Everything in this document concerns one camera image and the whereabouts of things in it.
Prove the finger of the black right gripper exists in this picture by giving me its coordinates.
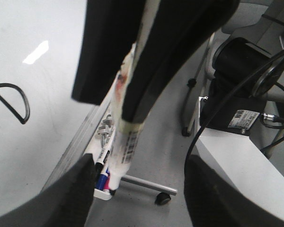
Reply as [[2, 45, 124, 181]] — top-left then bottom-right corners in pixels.
[[71, 0, 145, 105], [122, 0, 239, 123]]

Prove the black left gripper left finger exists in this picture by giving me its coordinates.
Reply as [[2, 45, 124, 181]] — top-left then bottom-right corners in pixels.
[[0, 154, 95, 227]]

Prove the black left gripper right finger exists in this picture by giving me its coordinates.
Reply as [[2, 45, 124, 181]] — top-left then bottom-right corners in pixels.
[[184, 155, 284, 227]]

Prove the white taped whiteboard marker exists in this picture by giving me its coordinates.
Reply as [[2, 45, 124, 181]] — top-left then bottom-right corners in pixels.
[[107, 0, 160, 196]]

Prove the black robot base unit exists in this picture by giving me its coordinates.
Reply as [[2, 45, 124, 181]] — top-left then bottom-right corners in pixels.
[[200, 37, 284, 135]]

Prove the grey whiteboard stand leg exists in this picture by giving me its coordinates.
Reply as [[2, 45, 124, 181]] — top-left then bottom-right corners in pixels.
[[121, 175, 178, 196]]

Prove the blue capped marker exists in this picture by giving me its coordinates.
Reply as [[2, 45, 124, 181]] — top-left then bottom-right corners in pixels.
[[96, 167, 109, 191]]

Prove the pink capped marker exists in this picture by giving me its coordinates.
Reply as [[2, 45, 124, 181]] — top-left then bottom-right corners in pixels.
[[103, 177, 109, 193]]

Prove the black caster wheel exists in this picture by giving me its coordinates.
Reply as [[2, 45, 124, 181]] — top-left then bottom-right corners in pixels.
[[154, 192, 171, 206]]

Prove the white marker tray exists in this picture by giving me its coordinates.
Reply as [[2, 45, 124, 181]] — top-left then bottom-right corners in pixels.
[[94, 96, 127, 200]]

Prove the black capped marker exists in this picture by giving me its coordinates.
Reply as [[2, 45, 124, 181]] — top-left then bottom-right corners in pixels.
[[95, 144, 113, 175]]

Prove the silver bolt with washers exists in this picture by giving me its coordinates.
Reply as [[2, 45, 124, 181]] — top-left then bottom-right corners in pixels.
[[97, 114, 114, 148]]

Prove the grey chair frame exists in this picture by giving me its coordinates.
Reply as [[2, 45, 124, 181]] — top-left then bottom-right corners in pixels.
[[179, 32, 223, 137]]

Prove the white whiteboard with frame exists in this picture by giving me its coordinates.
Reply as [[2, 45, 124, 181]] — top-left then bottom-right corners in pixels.
[[0, 0, 114, 209]]

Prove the black cable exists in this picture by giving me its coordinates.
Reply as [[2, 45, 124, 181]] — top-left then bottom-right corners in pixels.
[[184, 42, 284, 166]]

